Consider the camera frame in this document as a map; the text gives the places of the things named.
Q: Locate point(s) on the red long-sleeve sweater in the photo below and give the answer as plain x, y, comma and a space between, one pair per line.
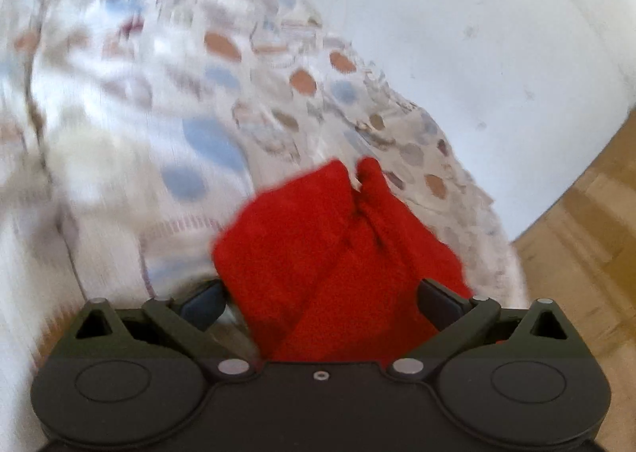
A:
324, 271

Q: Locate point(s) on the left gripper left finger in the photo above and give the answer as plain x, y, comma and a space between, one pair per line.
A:
185, 321

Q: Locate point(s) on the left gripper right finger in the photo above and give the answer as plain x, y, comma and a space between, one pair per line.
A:
461, 324

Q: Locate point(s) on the plywood wardrobe panel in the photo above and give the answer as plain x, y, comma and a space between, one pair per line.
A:
581, 253

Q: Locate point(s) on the patterned white quilt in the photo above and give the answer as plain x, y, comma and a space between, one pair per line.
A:
132, 130

